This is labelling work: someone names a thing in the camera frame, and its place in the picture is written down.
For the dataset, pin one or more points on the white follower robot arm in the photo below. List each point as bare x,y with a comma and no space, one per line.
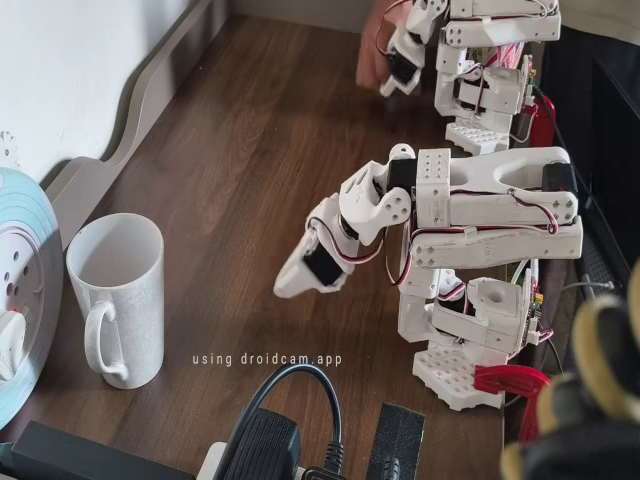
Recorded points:
500,250

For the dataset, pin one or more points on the person's hand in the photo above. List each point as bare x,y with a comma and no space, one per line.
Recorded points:
372,55

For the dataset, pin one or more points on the red white patterned cloth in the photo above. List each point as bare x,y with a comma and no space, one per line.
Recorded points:
510,54

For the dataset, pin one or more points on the red clamp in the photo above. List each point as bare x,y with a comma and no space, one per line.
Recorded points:
510,377
542,125

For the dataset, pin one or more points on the black power adapter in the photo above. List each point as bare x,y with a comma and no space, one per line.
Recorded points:
265,442

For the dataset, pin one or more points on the white ceramic mug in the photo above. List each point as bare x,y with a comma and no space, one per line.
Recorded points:
125,310

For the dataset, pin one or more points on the black block with green light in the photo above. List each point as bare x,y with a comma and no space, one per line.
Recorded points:
397,440

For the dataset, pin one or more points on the white power strip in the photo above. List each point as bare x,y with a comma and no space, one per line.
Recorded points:
212,462

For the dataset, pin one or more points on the black cabinet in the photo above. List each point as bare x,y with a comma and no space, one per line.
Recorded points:
615,125

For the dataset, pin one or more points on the grey wavy wooden panel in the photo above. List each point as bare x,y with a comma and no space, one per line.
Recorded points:
160,70

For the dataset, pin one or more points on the blurry yellow black object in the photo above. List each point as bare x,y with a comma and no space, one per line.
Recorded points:
595,350

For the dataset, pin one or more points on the flat black box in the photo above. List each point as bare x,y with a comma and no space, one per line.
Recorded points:
75,457

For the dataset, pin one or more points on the white plug with red light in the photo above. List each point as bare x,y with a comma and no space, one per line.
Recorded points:
10,335

